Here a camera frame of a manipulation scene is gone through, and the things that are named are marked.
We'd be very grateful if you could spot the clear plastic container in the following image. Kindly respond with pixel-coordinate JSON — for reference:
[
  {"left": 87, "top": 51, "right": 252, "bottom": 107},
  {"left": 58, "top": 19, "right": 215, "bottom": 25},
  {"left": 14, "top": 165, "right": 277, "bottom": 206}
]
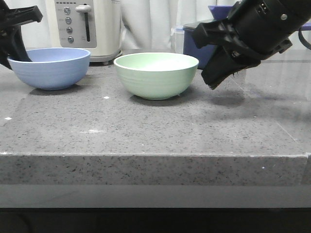
[{"left": 171, "top": 26, "right": 184, "bottom": 54}]

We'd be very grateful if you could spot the green bowl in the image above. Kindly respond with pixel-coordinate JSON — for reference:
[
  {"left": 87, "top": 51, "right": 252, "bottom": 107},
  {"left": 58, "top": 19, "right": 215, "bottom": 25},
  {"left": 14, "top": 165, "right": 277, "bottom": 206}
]
[{"left": 114, "top": 52, "right": 199, "bottom": 100}]

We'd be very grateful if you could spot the white curtain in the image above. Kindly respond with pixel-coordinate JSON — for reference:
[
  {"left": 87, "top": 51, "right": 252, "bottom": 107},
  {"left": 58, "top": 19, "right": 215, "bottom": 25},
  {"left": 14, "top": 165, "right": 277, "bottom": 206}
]
[{"left": 18, "top": 0, "right": 311, "bottom": 51}]

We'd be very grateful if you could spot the glass pot lid blue knob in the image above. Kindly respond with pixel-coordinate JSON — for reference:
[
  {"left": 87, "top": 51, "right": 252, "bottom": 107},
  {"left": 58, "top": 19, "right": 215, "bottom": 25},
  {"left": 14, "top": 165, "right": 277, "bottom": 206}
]
[{"left": 208, "top": 5, "right": 232, "bottom": 20}]

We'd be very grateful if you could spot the dark blue saucepan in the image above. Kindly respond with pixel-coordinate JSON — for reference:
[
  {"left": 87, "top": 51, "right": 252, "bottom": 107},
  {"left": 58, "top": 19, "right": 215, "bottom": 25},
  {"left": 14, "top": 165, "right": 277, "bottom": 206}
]
[{"left": 182, "top": 21, "right": 311, "bottom": 63}]

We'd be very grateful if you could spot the blue bowl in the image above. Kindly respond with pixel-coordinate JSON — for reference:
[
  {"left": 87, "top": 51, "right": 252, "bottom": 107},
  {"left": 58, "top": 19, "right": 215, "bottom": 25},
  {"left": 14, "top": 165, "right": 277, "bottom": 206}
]
[{"left": 8, "top": 48, "right": 90, "bottom": 90}]

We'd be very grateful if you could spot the cream toaster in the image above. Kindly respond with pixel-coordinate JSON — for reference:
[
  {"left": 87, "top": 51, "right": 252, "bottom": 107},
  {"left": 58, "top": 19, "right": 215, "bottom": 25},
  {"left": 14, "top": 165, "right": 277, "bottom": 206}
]
[{"left": 45, "top": 0, "right": 122, "bottom": 65}]

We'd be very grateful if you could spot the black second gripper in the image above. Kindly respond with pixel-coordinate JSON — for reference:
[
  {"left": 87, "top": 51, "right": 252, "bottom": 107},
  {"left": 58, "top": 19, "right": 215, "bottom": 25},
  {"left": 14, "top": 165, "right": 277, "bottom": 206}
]
[{"left": 0, "top": 0, "right": 43, "bottom": 69}]

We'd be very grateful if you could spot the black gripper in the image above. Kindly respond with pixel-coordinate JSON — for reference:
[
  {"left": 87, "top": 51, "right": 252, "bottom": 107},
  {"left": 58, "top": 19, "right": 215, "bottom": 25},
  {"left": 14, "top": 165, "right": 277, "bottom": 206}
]
[{"left": 192, "top": 0, "right": 311, "bottom": 90}]

